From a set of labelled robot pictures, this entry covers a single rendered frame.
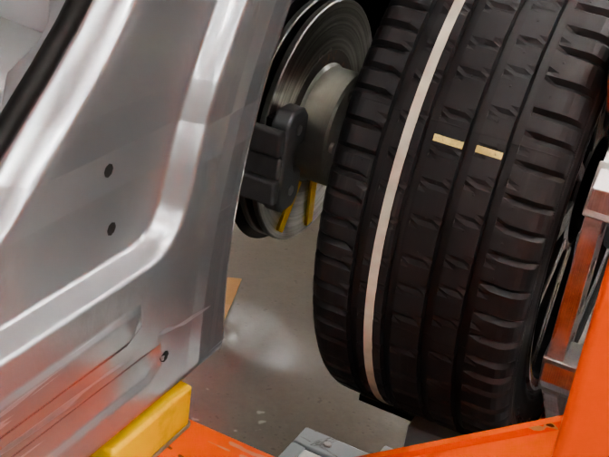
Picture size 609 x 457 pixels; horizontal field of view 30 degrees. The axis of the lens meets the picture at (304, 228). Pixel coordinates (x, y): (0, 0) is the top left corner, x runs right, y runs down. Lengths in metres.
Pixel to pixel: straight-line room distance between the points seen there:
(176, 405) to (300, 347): 1.47
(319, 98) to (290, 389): 1.14
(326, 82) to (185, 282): 0.46
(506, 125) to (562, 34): 0.11
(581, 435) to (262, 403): 1.62
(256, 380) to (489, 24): 1.43
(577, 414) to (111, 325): 0.38
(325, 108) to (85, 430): 0.58
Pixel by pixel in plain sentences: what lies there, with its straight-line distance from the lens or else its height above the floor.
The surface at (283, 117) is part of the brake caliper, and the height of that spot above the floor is 0.91.
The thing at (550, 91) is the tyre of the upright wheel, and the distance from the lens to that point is 1.12.
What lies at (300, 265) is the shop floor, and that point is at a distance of 2.91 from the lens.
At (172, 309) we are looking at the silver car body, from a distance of 1.02.
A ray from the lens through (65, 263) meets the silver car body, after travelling 0.90.
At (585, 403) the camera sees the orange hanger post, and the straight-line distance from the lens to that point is 0.79.
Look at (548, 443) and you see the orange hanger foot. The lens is 0.94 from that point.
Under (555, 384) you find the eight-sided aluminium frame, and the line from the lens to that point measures 1.23.
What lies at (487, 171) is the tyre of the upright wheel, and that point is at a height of 0.96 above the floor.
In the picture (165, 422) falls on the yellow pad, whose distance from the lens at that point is 1.11.
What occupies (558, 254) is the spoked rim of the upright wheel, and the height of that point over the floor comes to 0.79.
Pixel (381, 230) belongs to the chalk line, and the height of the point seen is 0.87.
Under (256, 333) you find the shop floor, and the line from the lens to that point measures 2.61.
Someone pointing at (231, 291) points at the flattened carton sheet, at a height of 0.01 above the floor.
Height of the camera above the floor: 1.37
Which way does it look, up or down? 26 degrees down
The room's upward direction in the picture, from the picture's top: 9 degrees clockwise
